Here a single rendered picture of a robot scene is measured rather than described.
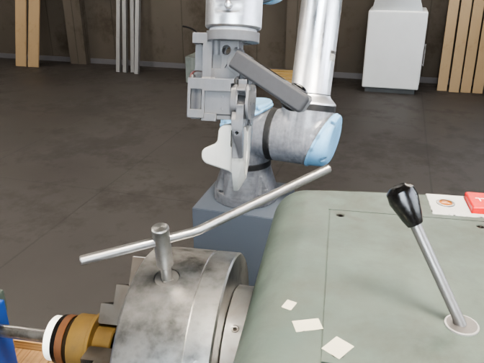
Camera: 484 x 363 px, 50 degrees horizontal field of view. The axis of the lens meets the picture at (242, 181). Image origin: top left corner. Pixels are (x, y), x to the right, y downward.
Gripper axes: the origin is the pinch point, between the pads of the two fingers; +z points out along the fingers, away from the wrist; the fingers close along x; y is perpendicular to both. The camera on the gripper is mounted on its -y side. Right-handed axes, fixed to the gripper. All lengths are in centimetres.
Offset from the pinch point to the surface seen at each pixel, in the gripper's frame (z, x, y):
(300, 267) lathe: 9.8, 5.3, -9.1
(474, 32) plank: -103, -650, -181
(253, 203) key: 1.8, 5.4, -2.6
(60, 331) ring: 24.0, 3.1, 25.9
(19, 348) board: 42, -20, 48
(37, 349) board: 41, -20, 44
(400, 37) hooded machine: -91, -619, -86
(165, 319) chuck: 15.9, 12.0, 6.8
